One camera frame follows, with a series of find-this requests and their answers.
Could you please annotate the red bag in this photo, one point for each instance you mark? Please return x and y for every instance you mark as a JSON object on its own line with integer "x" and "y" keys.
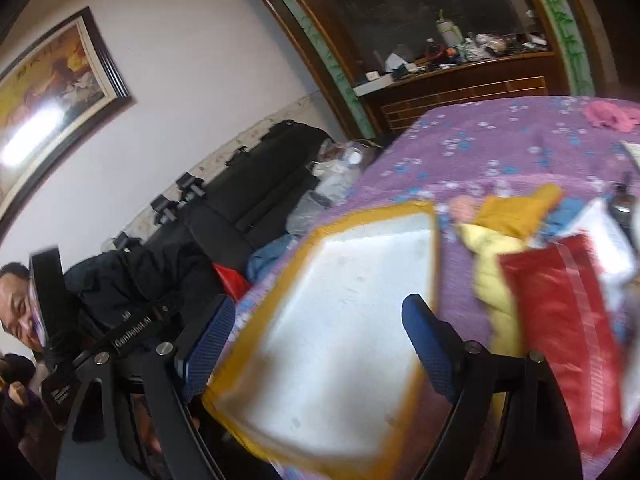
{"x": 230, "y": 277}

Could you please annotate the yellow storage box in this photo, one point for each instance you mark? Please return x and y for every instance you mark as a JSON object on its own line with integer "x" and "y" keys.
{"x": 325, "y": 335}

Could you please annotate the black charger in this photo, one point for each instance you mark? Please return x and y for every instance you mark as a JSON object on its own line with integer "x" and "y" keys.
{"x": 166, "y": 209}
{"x": 127, "y": 242}
{"x": 192, "y": 187}

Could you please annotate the large white packet red print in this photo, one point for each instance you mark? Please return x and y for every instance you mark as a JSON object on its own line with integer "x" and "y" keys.
{"x": 600, "y": 245}

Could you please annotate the black sofa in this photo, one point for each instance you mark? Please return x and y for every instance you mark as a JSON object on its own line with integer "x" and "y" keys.
{"x": 270, "y": 170}

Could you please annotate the pink cloth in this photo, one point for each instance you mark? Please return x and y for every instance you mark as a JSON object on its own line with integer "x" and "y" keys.
{"x": 610, "y": 112}

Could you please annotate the wooden cabinet with mirror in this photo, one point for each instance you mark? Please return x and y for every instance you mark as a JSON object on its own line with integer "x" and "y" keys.
{"x": 450, "y": 95}

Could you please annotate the red plastic packet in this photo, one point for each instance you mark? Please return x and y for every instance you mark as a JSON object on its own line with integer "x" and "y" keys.
{"x": 550, "y": 320}

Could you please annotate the person's head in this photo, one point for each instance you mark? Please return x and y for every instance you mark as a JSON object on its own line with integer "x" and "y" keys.
{"x": 15, "y": 310}

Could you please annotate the blue garment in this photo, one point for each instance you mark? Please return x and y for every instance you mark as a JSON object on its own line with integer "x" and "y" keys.
{"x": 272, "y": 260}

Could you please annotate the white paper sheet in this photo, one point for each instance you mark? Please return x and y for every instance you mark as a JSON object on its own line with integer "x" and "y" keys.
{"x": 631, "y": 152}

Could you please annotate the pink plush toy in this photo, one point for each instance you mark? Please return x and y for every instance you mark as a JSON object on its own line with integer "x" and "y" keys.
{"x": 462, "y": 207}

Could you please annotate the framed painting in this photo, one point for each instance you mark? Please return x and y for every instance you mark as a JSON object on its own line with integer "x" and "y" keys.
{"x": 50, "y": 85}

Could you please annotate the black electric motor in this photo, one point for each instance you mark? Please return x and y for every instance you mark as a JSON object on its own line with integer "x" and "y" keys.
{"x": 622, "y": 205}

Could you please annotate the white flat box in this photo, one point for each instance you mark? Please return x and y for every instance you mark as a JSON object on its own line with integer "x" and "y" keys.
{"x": 372, "y": 86}

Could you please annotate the white green bottle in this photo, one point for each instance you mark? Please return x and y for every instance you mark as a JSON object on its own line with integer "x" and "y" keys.
{"x": 450, "y": 30}

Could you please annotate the yellow orange zip bag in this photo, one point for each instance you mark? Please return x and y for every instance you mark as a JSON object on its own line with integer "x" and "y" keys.
{"x": 510, "y": 215}

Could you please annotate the clear plastic bags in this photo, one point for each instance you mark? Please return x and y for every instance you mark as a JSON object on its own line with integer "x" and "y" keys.
{"x": 335, "y": 170}

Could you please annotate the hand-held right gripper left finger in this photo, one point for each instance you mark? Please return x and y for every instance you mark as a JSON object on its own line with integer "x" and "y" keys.
{"x": 210, "y": 340}

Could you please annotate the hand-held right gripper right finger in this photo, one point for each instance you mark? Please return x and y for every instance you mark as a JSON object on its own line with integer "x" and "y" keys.
{"x": 430, "y": 340}

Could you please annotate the purple floral tablecloth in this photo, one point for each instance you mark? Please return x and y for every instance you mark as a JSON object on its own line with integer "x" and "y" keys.
{"x": 475, "y": 150}

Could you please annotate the blue knit cloth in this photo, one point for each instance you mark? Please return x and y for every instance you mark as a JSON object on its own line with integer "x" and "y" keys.
{"x": 565, "y": 215}

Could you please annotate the yellow towel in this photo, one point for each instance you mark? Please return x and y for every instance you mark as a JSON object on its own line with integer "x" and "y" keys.
{"x": 492, "y": 270}

